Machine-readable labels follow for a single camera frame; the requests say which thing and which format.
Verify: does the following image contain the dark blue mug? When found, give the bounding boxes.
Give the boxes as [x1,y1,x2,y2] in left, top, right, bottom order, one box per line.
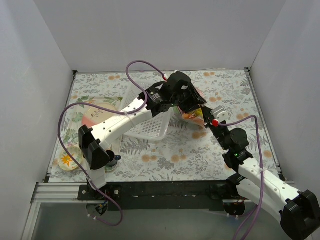
[106,150,122,168]

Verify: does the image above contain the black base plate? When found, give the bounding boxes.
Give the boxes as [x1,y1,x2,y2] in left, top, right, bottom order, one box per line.
[77,180,247,217]

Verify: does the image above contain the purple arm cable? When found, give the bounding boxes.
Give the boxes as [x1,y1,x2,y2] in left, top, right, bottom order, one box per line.
[217,115,265,240]
[57,60,168,227]

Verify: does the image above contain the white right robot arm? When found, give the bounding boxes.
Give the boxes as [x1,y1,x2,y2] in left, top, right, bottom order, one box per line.
[200,105,320,240]

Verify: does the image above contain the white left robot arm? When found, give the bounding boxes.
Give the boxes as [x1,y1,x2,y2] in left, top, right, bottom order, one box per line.
[78,71,206,200]

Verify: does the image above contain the aluminium frame rail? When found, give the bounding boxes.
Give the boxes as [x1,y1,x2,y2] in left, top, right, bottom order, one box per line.
[21,181,313,240]

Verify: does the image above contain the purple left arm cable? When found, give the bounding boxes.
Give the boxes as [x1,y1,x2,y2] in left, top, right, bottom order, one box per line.
[57,60,168,227]

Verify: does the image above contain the yellow banana bunch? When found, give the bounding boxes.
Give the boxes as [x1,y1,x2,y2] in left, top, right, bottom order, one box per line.
[194,108,203,117]

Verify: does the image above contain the floral table mat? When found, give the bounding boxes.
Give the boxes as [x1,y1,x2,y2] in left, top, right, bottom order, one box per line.
[48,69,281,183]

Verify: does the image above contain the pink beige round plate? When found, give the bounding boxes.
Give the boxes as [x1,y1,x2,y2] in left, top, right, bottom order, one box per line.
[81,107,114,128]

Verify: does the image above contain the clear zip top bag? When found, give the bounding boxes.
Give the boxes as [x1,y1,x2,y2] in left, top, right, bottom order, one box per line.
[173,84,207,126]

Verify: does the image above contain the white plastic basket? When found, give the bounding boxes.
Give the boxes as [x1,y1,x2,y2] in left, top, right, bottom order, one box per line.
[119,83,172,141]

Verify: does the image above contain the small flower coaster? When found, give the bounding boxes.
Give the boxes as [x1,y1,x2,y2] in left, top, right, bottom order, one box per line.
[58,145,84,171]

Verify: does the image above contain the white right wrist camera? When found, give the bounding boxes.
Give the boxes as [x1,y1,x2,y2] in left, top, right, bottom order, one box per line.
[210,106,229,125]

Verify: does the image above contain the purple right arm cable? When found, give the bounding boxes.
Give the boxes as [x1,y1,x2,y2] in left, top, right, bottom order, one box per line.
[217,115,265,240]

